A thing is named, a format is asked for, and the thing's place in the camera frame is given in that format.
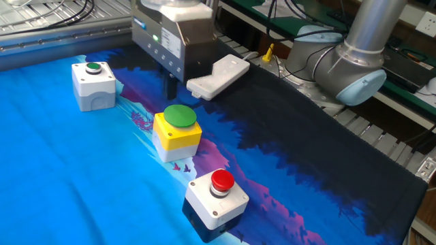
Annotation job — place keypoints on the silver Schunk gripper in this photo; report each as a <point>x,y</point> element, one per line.
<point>177,41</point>

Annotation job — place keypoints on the yellow box large green button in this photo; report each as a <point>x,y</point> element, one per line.
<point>177,137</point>

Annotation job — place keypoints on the white box small green button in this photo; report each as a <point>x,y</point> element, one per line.
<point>94,86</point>

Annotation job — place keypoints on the white black box red button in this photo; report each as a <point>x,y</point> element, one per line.
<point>214,204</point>

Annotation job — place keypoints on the silver UR5 robot arm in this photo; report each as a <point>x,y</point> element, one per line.
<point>354,68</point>

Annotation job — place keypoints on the white power strip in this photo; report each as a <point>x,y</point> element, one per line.
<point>228,73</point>

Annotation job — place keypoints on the yellow plastic clip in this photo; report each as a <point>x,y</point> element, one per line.
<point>269,54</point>

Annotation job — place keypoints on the green desk mat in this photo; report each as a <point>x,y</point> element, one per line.
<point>282,22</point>

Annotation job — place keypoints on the blue landscape print cloth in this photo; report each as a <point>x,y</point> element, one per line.
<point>68,170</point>

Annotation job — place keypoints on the white paper sheets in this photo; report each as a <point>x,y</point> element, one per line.
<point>289,10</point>

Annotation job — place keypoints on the black flat device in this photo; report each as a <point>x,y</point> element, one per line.
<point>405,73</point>

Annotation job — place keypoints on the aluminium frame rail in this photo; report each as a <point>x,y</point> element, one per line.
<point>85,37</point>

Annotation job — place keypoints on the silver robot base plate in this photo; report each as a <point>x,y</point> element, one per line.
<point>316,95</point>

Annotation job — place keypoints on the white wall socket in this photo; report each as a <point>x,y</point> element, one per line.
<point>427,24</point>

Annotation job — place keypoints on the silver corner bracket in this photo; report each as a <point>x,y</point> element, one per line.
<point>427,168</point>

